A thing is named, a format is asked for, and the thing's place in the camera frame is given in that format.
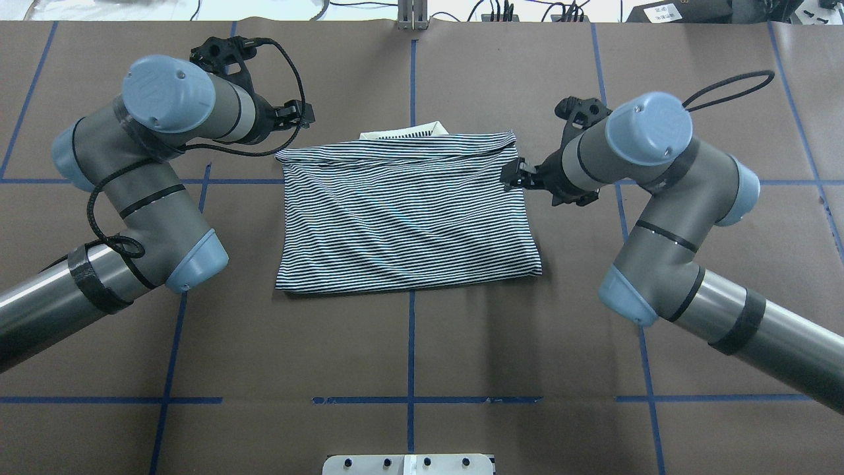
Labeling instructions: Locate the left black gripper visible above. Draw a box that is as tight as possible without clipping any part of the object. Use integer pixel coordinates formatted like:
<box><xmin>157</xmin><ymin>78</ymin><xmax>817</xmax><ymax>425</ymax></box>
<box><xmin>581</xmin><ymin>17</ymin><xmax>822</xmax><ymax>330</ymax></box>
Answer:
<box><xmin>254</xmin><ymin>96</ymin><xmax>316</xmax><ymax>143</ymax></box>

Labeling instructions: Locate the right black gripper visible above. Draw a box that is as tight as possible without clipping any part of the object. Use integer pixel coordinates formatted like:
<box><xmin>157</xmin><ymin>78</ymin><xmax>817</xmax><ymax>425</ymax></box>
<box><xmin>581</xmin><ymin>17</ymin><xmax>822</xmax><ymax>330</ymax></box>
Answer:
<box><xmin>500</xmin><ymin>150</ymin><xmax>599</xmax><ymax>206</ymax></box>

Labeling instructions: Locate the navy white striped polo shirt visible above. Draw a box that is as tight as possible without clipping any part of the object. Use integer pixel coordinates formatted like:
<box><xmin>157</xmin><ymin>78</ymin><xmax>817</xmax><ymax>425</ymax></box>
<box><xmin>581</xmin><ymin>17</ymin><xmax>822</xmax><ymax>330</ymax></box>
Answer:
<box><xmin>274</xmin><ymin>131</ymin><xmax>543</xmax><ymax>294</ymax></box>

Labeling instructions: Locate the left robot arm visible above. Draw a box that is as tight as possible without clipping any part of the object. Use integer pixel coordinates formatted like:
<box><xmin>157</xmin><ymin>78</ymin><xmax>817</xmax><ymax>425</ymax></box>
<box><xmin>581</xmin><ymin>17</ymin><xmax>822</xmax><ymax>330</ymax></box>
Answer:
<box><xmin>1</xmin><ymin>55</ymin><xmax>315</xmax><ymax>371</ymax></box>

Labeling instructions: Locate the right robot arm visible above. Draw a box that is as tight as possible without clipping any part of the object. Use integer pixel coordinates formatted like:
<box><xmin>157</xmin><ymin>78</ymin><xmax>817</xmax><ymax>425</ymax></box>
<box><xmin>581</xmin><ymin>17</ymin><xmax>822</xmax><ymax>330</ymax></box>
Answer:
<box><xmin>500</xmin><ymin>91</ymin><xmax>843</xmax><ymax>413</ymax></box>

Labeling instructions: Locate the black box with label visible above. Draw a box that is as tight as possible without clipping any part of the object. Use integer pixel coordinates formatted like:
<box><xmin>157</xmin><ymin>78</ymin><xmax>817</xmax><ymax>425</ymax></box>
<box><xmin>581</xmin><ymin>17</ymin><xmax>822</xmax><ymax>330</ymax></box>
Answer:
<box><xmin>624</xmin><ymin>1</ymin><xmax>733</xmax><ymax>24</ymax></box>

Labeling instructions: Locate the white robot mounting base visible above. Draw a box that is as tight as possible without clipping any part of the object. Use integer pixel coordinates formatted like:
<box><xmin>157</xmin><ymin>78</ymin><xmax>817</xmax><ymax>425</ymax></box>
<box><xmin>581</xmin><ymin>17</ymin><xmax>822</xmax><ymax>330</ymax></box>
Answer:
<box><xmin>320</xmin><ymin>453</ymin><xmax>497</xmax><ymax>474</ymax></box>

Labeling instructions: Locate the aluminium frame post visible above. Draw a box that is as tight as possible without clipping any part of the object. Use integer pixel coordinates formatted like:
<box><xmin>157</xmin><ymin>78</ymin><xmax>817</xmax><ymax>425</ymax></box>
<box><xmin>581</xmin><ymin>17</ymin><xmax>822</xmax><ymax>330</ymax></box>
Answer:
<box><xmin>396</xmin><ymin>0</ymin><xmax>430</xmax><ymax>31</ymax></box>

